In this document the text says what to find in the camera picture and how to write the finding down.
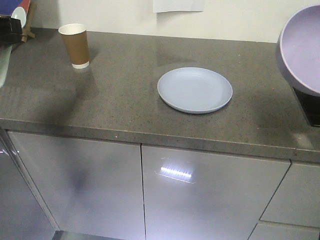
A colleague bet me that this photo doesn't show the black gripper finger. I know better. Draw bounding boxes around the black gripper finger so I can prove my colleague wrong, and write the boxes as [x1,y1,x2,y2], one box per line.
[0,32,22,47]
[0,15,22,34]

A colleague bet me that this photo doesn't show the light green plastic spoon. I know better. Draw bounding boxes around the light green plastic spoon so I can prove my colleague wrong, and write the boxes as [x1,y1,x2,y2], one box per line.
[0,6,31,89]

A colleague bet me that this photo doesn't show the purple plastic bowl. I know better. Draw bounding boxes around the purple plastic bowl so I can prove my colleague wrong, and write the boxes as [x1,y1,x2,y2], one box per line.
[276,4,320,97]

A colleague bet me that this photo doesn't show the brown paper cup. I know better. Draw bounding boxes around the brown paper cup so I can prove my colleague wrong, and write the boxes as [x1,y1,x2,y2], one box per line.
[58,23,90,69]

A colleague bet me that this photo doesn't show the light blue plate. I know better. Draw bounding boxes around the light blue plate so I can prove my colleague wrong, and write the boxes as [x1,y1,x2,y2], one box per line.
[157,67,233,114]

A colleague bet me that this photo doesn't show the wooden folding rack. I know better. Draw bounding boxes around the wooden folding rack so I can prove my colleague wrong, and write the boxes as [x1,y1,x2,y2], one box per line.
[21,1,37,43]

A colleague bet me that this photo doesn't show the white paper sheet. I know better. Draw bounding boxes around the white paper sheet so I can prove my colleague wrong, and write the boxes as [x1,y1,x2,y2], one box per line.
[153,0,205,13]

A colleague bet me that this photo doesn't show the grey corner cabinet door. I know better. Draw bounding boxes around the grey corner cabinet door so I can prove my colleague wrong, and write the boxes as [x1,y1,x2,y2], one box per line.
[8,131,145,240]

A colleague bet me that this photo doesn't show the black induction cooktop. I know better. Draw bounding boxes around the black induction cooktop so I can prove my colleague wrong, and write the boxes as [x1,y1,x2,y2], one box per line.
[292,87,320,128]

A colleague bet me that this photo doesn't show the grey cabinet drawer front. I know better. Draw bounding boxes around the grey cabinet drawer front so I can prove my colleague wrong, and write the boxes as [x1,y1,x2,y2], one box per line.
[248,161,320,240]

